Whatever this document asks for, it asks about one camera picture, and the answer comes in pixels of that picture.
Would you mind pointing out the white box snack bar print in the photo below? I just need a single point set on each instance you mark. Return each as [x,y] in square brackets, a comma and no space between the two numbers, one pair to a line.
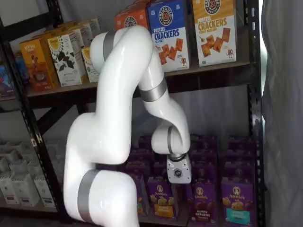
[88,68]

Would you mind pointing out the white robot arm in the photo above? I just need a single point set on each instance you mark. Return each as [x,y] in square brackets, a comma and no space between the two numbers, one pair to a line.
[118,71]

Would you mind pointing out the orange pretzel crackers box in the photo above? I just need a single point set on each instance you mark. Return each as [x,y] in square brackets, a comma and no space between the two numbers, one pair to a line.
[130,20]

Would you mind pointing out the purple box teal label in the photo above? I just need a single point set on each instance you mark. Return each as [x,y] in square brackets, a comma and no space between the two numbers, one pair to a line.
[239,208]

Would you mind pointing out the purple blue snack bag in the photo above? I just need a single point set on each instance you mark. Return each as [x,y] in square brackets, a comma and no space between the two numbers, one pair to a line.
[6,82]

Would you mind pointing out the yellow pretzel crackers box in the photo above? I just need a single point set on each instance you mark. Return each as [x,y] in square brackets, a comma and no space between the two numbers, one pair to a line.
[215,35]

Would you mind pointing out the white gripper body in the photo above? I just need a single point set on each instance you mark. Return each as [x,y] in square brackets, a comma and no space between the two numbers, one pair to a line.
[178,170]

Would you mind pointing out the white box dark crackers print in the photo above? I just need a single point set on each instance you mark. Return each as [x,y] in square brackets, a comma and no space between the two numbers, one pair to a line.
[65,59]

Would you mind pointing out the orange brown snack box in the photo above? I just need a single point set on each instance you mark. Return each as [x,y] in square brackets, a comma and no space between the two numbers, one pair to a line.
[35,63]

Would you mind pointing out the blue pretzel crackers box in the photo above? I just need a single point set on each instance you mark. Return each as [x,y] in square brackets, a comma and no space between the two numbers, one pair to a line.
[169,35]

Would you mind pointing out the purple box green label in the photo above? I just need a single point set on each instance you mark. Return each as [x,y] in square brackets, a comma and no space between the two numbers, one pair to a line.
[143,201]

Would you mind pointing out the white paper bag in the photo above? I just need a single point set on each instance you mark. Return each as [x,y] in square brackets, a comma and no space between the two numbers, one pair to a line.
[8,191]
[35,168]
[19,168]
[45,192]

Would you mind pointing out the tan wooden shelf board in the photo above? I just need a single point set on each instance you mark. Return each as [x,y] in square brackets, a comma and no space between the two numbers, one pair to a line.
[71,89]

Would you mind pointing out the white small boxes group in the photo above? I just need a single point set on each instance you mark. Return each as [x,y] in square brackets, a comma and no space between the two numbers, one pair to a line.
[26,190]

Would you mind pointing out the purple snack box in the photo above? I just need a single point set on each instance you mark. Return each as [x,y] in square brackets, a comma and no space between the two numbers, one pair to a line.
[161,169]
[204,172]
[239,172]
[204,142]
[204,154]
[241,143]
[145,142]
[240,154]
[142,154]
[139,168]

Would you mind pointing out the purple box orange label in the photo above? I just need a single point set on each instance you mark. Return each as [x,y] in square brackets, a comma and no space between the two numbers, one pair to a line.
[162,201]

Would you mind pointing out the black metal shelf rack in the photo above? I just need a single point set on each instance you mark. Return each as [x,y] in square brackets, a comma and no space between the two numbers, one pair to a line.
[255,106]

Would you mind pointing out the purple box brown label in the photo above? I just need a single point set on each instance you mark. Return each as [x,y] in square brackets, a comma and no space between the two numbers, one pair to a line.
[203,208]

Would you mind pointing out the grey curtain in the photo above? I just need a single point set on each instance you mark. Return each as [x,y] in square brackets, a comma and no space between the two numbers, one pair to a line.
[284,118]

